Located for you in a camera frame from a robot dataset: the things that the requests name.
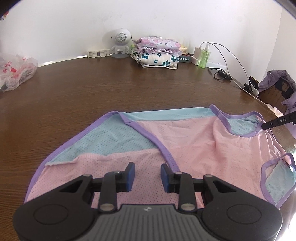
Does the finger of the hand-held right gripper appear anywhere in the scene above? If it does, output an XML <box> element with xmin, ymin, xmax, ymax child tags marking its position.
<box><xmin>261</xmin><ymin>111</ymin><xmax>296</xmax><ymax>131</ymax></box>

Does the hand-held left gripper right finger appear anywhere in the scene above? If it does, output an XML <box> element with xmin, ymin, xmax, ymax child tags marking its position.
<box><xmin>161</xmin><ymin>163</ymin><xmax>270</xmax><ymax>213</ymax></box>

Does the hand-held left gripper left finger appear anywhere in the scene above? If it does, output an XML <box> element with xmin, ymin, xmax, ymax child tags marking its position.
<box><xmin>24</xmin><ymin>162</ymin><xmax>136</xmax><ymax>213</ymax></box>

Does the pink and blue mesh garment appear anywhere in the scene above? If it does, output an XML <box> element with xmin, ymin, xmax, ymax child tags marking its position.
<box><xmin>24</xmin><ymin>104</ymin><xmax>296</xmax><ymax>209</ymax></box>

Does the pink fluffy cloth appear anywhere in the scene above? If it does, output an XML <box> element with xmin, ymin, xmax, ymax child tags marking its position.
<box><xmin>268</xmin><ymin>105</ymin><xmax>284</xmax><ymax>117</ymax></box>

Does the wooden chair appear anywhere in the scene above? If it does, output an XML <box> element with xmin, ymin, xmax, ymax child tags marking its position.
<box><xmin>259</xmin><ymin>77</ymin><xmax>296</xmax><ymax>114</ymax></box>

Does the black phone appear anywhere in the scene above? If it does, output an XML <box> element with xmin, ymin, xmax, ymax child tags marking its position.
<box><xmin>248</xmin><ymin>76</ymin><xmax>259</xmax><ymax>90</ymax></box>

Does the purple jacket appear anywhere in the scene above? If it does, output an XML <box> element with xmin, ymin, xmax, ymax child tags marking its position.
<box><xmin>258</xmin><ymin>70</ymin><xmax>296</xmax><ymax>113</ymax></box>

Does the white power strip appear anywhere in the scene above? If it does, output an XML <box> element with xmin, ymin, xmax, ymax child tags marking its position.
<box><xmin>192</xmin><ymin>58</ymin><xmax>226</xmax><ymax>70</ymax></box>

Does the green spray bottle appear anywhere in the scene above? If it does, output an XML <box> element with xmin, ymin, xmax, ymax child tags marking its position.
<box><xmin>199</xmin><ymin>44</ymin><xmax>211</xmax><ymax>69</ymax></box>

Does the white floral folded cloth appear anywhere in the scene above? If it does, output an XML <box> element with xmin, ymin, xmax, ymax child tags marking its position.
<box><xmin>131</xmin><ymin>52</ymin><xmax>180</xmax><ymax>70</ymax></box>

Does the purple ruffled folded cloth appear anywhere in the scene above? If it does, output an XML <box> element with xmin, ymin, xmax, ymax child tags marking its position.
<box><xmin>135</xmin><ymin>47</ymin><xmax>182</xmax><ymax>56</ymax></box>

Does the white clip holder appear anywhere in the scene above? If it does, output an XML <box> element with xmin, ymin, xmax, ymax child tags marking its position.
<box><xmin>87</xmin><ymin>49</ymin><xmax>110</xmax><ymax>58</ymax></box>

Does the purple floral folded cloth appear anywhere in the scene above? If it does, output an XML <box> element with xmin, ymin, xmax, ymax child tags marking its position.
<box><xmin>135</xmin><ymin>36</ymin><xmax>181</xmax><ymax>50</ymax></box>

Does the white robot speaker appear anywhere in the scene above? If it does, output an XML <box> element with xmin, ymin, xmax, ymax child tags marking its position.
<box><xmin>108</xmin><ymin>28</ymin><xmax>134</xmax><ymax>58</ymax></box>

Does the clear plastic bag red print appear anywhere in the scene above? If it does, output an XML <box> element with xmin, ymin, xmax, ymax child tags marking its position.
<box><xmin>0</xmin><ymin>53</ymin><xmax>39</xmax><ymax>92</ymax></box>

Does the black cable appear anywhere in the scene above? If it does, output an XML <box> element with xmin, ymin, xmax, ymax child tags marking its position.
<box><xmin>209</xmin><ymin>67</ymin><xmax>232</xmax><ymax>81</ymax></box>

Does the white charging cable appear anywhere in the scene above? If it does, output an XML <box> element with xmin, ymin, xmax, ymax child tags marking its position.
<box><xmin>201</xmin><ymin>42</ymin><xmax>250</xmax><ymax>80</ymax></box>
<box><xmin>214</xmin><ymin>45</ymin><xmax>245</xmax><ymax>88</ymax></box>

